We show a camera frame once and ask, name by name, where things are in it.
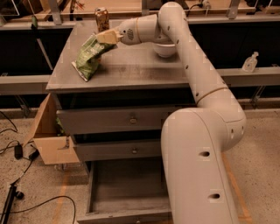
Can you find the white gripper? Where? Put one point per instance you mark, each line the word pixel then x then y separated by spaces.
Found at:
pixel 127 32

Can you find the green jalapeno chip bag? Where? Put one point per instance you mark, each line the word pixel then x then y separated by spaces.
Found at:
pixel 89 57

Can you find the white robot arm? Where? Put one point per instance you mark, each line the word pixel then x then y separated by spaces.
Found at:
pixel 192 139

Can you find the grey drawer cabinet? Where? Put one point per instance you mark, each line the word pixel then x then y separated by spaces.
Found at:
pixel 128 77

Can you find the grey top drawer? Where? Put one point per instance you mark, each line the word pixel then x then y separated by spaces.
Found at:
pixel 105 120

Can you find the grey middle drawer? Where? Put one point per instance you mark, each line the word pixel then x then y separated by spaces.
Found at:
pixel 118 150

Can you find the grey open bottom drawer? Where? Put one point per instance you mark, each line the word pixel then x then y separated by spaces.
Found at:
pixel 127 191

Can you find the gold soda can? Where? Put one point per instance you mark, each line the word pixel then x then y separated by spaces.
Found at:
pixel 102 19

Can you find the white ceramic bowl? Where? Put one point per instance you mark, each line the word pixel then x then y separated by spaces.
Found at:
pixel 164 51

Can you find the open cardboard box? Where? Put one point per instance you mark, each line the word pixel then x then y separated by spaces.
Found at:
pixel 53 146

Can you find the clear sanitizer bottle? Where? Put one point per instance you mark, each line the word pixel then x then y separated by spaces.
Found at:
pixel 249 64

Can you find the black power adapter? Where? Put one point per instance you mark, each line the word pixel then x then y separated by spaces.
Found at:
pixel 18 151

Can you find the black stand on floor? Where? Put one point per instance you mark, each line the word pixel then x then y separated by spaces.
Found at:
pixel 13 193

